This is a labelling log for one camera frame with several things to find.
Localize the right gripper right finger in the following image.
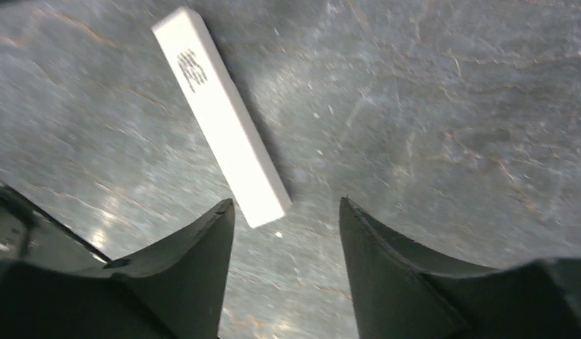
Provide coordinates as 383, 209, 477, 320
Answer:
339, 197, 581, 338

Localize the white remote control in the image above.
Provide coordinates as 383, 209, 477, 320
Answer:
152, 6, 292, 228

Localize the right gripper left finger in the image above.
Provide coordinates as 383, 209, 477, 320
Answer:
0, 199, 235, 338

